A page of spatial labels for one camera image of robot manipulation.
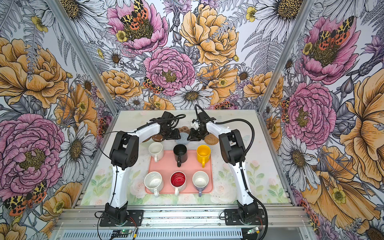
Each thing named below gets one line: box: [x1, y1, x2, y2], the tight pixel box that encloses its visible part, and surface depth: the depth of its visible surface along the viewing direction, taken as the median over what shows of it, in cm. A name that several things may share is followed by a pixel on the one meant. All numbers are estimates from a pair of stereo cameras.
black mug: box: [173, 144, 188, 168], surface depth 91 cm
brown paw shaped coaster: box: [178, 126, 191, 134], surface depth 114 cm
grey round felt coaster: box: [175, 132, 190, 145], surface depth 105 cm
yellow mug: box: [196, 144, 211, 168], surface depth 90 cm
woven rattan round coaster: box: [204, 133, 219, 146], surface depth 105 cm
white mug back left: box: [148, 142, 164, 163], surface depth 90 cm
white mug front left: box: [144, 171, 164, 198], surface depth 82 cm
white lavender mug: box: [192, 170, 210, 197], surface depth 83 cm
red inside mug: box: [170, 171, 187, 196], surface depth 82 cm
